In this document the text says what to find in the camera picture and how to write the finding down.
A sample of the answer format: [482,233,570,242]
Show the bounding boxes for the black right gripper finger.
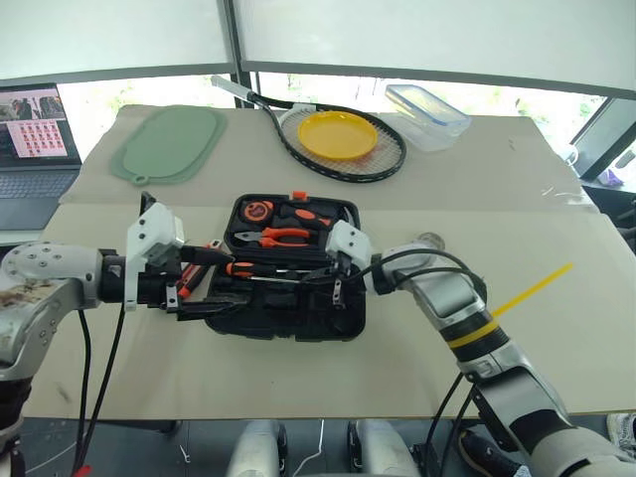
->
[297,265,340,288]
[308,283,346,311]

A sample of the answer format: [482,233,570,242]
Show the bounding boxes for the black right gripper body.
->
[317,250,370,300]

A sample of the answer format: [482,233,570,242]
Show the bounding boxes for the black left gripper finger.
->
[180,244,236,268]
[176,292,255,322]

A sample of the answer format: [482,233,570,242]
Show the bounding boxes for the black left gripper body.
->
[135,244,210,316]

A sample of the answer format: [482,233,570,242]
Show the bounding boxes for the long orange black screwdriver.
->
[225,259,310,285]

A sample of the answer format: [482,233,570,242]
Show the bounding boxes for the black plastic tool case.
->
[204,194,370,345]

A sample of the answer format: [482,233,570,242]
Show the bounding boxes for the short orange black screwdriver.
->
[276,205,335,231]

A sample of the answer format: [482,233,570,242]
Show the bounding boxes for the orange black tape measure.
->
[241,198,274,223]

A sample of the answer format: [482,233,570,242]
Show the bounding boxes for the black tennis racket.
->
[210,75,408,185]

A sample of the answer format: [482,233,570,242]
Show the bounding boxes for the green oval silicone mat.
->
[109,104,230,188]

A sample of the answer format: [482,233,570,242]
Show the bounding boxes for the yellow plastic plate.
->
[297,110,379,160]

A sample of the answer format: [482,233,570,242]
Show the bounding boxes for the yellow zip tie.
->
[443,262,574,350]

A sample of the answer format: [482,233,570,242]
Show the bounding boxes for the clear container with blue lid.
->
[384,83,473,153]

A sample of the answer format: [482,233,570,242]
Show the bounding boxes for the open laptop computer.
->
[0,82,83,233]

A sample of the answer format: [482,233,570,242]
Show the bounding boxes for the black shoe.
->
[456,428,524,477]

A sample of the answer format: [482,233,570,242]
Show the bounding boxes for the grey knit shoe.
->
[605,410,636,449]

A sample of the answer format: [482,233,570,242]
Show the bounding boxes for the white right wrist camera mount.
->
[325,221,374,273]

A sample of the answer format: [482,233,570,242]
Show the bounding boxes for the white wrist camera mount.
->
[325,221,374,273]
[124,202,188,313]

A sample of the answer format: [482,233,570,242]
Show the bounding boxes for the orange handled pliers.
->
[234,226,325,249]

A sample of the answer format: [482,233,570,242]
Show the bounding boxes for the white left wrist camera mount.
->
[124,202,188,313]

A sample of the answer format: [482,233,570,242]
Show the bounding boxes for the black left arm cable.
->
[72,296,127,477]

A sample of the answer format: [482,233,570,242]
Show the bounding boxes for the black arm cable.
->
[344,247,489,302]
[72,296,127,477]

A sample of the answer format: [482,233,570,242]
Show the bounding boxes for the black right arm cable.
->
[344,247,489,302]

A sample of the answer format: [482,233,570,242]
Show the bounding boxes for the thin white cord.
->
[291,419,327,477]

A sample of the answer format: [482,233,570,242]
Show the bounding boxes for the dark window frame post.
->
[221,0,260,111]

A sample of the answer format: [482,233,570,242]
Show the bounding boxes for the dark monitor with black frame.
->
[569,95,636,181]

